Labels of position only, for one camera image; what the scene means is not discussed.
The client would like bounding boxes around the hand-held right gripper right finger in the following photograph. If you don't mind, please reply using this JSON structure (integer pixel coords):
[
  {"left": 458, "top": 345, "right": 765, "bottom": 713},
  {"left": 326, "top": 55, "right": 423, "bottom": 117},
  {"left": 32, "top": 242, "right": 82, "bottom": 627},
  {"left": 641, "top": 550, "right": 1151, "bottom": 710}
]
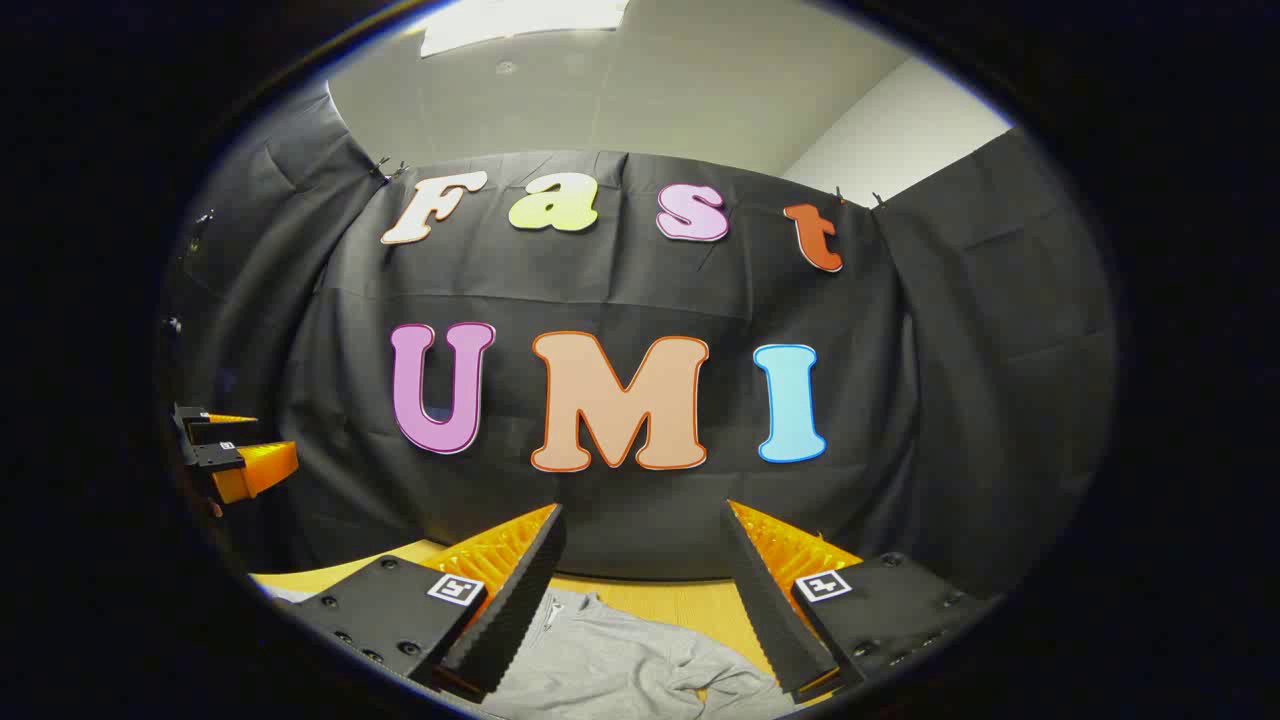
[{"left": 720, "top": 498, "right": 1003, "bottom": 705}]

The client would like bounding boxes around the grey zip-neck sweatshirt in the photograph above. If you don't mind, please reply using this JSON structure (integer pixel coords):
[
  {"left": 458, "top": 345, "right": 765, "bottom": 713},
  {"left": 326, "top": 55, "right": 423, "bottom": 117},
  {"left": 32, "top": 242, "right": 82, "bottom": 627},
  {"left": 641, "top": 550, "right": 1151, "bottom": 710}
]
[{"left": 480, "top": 588, "right": 801, "bottom": 720}]

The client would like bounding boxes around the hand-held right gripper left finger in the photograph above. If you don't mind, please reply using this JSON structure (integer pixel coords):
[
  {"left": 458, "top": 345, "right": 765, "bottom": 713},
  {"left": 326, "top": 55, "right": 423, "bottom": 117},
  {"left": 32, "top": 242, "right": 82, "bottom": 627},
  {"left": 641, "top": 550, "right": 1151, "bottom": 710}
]
[{"left": 285, "top": 502, "right": 567, "bottom": 699}]

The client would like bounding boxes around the black backdrop cloth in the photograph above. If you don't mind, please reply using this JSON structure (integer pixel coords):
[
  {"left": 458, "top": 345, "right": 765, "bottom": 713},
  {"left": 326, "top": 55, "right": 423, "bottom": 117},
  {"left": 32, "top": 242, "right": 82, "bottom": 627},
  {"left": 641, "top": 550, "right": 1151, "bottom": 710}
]
[{"left": 160, "top": 85, "right": 1119, "bottom": 601}]

